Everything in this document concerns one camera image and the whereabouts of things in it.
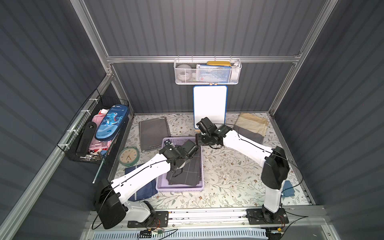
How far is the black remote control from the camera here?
621 mm

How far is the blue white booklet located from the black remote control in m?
0.61

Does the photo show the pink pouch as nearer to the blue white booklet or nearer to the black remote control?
the black remote control

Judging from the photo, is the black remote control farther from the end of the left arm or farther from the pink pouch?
the end of the left arm
